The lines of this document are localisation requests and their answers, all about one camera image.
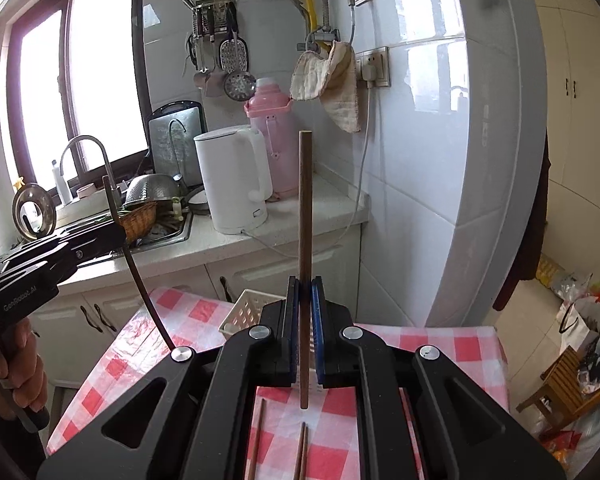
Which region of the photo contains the white perforated utensil basket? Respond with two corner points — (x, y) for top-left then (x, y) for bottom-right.
(219, 289), (284, 339)

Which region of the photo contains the steel colander bowl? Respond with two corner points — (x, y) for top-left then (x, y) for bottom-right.
(124, 174), (182, 209)

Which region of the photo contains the chrome sink faucet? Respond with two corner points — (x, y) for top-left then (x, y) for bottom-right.
(58, 134), (124, 207)

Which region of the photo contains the red white checkered tablecloth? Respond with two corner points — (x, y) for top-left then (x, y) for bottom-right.
(46, 287), (509, 479)

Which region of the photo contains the wall utensil rack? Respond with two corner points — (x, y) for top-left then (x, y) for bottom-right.
(181, 0), (257, 103)

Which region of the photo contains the white electric kettle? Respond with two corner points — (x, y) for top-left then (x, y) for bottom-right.
(194, 125), (273, 235)

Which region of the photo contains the white soap bottle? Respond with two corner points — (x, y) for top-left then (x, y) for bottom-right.
(52, 159), (73, 206)

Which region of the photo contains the pink thermos flask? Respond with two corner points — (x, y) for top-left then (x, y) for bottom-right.
(244, 77), (299, 200)

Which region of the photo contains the person's left hand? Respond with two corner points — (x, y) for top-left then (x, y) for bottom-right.
(0, 318), (47, 420)

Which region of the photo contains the brown wooden chopstick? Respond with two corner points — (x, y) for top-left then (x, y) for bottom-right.
(292, 422), (304, 480)
(247, 399), (266, 480)
(297, 422), (309, 480)

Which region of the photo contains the woven wicker basket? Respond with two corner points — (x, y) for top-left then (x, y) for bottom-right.
(118, 202), (157, 244)

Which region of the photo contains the white paper shopping bag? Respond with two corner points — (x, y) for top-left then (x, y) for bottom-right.
(558, 296), (600, 356)

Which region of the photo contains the glass pot lid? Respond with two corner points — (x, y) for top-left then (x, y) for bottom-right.
(12, 183), (57, 240)

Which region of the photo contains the black framed tray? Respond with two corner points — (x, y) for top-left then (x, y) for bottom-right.
(148, 100), (207, 188)

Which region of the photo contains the small wooden stool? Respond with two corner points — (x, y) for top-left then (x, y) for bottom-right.
(516, 347), (600, 434)

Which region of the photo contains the beige hanging dish cloth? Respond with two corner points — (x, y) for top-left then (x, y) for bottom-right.
(289, 41), (361, 133)

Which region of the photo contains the dark chopstick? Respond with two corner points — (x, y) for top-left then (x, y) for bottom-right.
(102, 174), (175, 351)

